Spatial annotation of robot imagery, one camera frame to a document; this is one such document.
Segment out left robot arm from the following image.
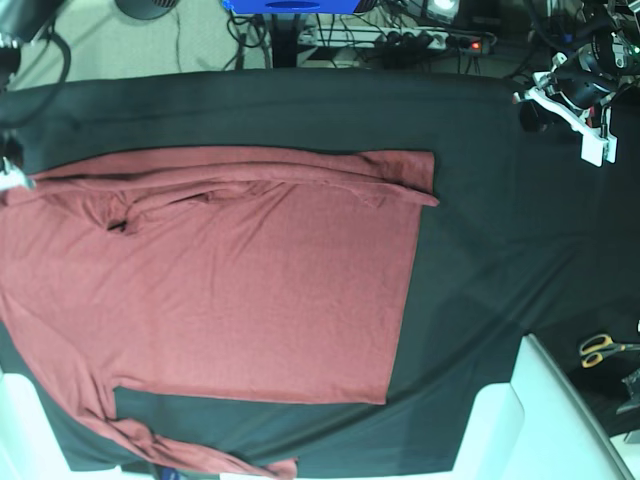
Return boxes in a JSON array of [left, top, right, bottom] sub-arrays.
[[513, 1, 639, 142]]

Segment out black round stand base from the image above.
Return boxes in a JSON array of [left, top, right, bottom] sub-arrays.
[[115, 0, 179, 21]]

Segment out blue plastic box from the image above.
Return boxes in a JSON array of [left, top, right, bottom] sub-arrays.
[[221, 0, 359, 15]]

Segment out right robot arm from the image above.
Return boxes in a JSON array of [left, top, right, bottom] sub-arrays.
[[1, 0, 71, 191]]

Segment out white foam block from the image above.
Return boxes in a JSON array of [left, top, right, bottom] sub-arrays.
[[452, 335, 639, 480]]

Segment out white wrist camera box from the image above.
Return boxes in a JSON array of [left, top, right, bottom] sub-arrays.
[[580, 135, 618, 167]]

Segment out yellow-handled scissors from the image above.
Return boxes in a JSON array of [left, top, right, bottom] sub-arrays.
[[578, 333, 639, 369]]

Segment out small black metal part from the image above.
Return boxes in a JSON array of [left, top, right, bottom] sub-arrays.
[[616, 370, 639, 445]]

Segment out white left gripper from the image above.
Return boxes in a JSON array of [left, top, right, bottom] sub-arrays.
[[513, 52, 618, 138]]

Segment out red long-sleeve T-shirt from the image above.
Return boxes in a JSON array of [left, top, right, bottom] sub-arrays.
[[1, 146, 438, 479]]

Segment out white power strip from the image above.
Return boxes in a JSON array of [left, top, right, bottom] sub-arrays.
[[298, 25, 497, 55]]

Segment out black table leg post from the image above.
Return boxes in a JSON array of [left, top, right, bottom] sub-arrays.
[[268, 14, 302, 68]]

